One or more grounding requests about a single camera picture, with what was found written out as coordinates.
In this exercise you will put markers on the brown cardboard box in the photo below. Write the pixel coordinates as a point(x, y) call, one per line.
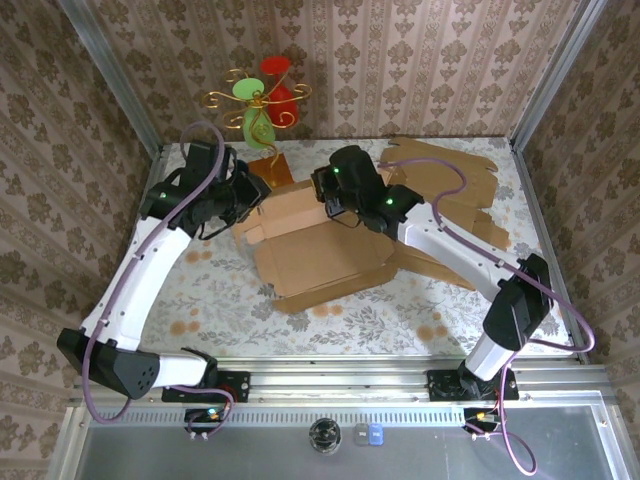
point(475, 170)
point(320, 250)

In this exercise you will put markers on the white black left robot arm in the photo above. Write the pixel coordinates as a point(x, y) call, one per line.
point(145, 270)

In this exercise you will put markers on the red wine glass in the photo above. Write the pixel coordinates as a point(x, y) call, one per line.
point(282, 97)

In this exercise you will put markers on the green wine glass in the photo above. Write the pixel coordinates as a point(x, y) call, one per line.
point(247, 89)

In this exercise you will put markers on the floral table cover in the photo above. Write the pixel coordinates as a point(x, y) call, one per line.
point(300, 330)

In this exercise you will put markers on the small controller board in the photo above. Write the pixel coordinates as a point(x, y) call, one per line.
point(207, 416)
point(482, 417)

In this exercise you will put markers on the black round lens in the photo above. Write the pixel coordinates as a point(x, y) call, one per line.
point(325, 434)

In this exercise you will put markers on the grey memory card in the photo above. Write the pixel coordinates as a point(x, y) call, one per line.
point(360, 434)

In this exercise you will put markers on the blue memory card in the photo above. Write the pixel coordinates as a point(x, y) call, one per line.
point(376, 435)

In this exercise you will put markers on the grey metal tray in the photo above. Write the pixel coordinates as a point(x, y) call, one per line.
point(250, 455)

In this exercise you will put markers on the aluminium frame post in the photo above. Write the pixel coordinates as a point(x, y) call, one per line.
point(555, 70)
point(110, 70)

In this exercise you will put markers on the aluminium front rail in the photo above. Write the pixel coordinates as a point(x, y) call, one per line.
point(340, 382)

